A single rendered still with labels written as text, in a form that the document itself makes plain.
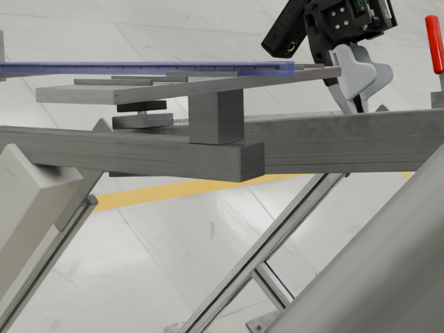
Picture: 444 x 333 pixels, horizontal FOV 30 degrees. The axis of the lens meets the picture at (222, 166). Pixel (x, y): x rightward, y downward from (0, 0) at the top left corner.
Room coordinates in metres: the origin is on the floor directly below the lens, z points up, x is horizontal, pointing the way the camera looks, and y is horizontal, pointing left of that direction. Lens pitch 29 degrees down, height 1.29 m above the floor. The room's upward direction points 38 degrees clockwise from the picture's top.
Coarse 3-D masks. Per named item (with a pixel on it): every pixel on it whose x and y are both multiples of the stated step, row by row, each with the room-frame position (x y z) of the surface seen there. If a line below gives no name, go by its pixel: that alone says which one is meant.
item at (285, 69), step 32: (0, 64) 0.69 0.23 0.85; (32, 64) 0.67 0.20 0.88; (64, 64) 0.66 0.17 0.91; (96, 64) 0.65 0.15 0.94; (128, 64) 0.64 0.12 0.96; (160, 64) 0.64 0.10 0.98; (192, 64) 0.63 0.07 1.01; (224, 64) 0.62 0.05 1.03; (256, 64) 0.61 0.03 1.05; (288, 64) 0.61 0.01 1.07
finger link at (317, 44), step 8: (312, 24) 0.95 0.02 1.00; (312, 32) 0.92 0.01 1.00; (320, 32) 0.93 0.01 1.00; (312, 40) 0.92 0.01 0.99; (320, 40) 0.92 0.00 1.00; (312, 48) 0.92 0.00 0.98; (320, 48) 0.91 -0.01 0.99; (328, 48) 0.93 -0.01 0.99; (320, 56) 0.92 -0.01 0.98; (328, 56) 0.92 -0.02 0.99; (328, 64) 0.92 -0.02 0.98; (328, 80) 0.91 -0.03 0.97; (336, 80) 0.91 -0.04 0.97
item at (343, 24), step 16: (320, 0) 0.94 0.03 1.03; (336, 0) 0.94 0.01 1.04; (352, 0) 0.94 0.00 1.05; (368, 0) 0.96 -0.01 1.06; (384, 0) 0.98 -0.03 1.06; (304, 16) 0.94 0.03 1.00; (320, 16) 0.94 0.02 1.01; (336, 16) 0.94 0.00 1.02; (352, 16) 0.92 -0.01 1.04; (368, 16) 0.92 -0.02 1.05; (384, 16) 0.96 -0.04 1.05; (336, 32) 0.94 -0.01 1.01; (352, 32) 0.93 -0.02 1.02; (368, 32) 0.97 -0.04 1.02; (384, 32) 0.98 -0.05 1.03
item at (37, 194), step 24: (0, 168) 0.64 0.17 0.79; (24, 168) 0.63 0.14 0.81; (48, 168) 0.65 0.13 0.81; (72, 168) 0.68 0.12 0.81; (0, 192) 0.63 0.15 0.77; (24, 192) 0.63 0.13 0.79; (48, 192) 0.64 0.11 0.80; (72, 192) 0.67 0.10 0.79; (0, 216) 0.63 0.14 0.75; (24, 216) 0.62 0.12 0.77; (48, 216) 0.66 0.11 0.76; (0, 240) 0.62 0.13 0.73; (24, 240) 0.65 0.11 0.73; (0, 264) 0.63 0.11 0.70; (24, 264) 0.67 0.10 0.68; (0, 288) 0.66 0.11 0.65
